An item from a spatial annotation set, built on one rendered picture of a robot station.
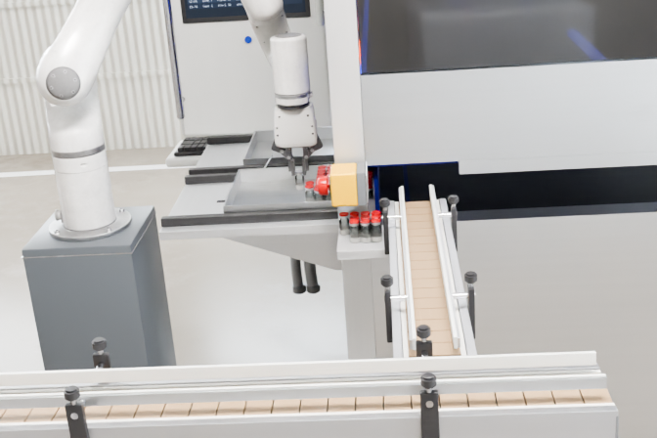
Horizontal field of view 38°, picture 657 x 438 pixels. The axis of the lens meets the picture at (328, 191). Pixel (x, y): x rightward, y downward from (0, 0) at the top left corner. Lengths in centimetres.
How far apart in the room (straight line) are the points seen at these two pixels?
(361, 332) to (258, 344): 132
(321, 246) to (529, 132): 55
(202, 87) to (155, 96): 278
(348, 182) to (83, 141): 61
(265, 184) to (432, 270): 75
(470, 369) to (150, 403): 45
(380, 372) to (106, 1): 108
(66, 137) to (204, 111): 98
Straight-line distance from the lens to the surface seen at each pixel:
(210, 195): 233
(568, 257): 213
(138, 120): 591
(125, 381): 143
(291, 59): 218
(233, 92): 305
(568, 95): 201
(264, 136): 270
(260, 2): 214
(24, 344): 375
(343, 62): 196
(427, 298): 162
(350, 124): 199
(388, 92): 197
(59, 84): 209
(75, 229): 224
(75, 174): 219
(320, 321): 358
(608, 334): 224
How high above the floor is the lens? 165
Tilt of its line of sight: 20 degrees down
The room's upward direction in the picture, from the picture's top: 4 degrees counter-clockwise
